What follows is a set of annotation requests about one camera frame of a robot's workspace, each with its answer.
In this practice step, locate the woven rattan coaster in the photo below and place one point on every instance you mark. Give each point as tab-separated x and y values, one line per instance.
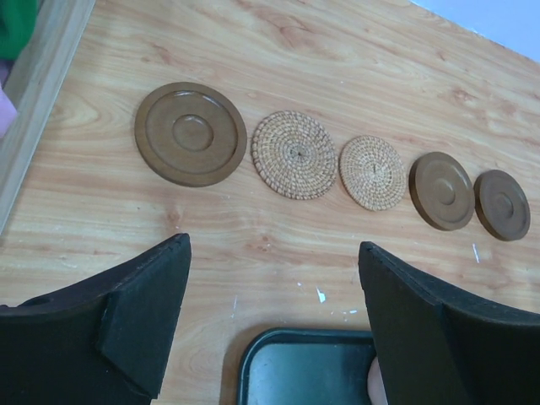
294	155
372	173

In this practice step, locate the pink t-shirt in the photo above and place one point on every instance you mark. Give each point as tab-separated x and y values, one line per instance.
7	110

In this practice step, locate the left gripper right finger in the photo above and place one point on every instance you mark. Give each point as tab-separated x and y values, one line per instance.
439	344

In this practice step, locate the wooden clothes rack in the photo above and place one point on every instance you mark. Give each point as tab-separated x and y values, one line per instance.
33	86

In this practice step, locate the black plastic tray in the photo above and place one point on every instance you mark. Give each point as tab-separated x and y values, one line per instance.
306	366

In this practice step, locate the green garment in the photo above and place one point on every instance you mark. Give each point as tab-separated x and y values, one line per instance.
18	19

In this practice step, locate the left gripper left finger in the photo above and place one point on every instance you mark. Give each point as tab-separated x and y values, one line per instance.
103	340

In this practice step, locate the dark wooden coaster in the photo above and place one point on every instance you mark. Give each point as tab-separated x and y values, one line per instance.
441	191
501	205
190	134

